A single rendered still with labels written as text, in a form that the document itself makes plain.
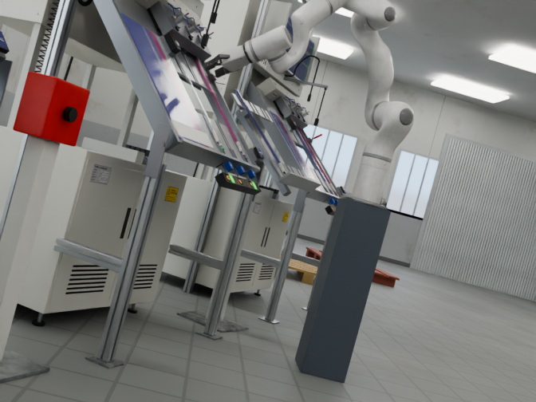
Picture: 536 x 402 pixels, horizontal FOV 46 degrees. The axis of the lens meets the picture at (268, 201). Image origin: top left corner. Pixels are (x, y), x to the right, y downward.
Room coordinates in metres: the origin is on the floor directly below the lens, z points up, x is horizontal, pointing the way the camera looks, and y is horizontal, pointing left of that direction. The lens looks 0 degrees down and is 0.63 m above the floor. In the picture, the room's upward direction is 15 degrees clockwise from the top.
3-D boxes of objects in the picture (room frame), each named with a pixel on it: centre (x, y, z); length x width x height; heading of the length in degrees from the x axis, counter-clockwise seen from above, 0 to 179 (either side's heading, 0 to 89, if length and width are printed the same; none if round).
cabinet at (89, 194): (2.53, 0.79, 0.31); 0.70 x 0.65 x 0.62; 159
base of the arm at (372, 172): (2.56, -0.38, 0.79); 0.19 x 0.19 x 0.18
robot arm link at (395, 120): (2.53, -0.39, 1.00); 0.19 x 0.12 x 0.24; 26
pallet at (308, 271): (5.73, -0.08, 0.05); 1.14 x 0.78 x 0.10; 93
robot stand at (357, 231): (2.56, -0.38, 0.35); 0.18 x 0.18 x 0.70; 5
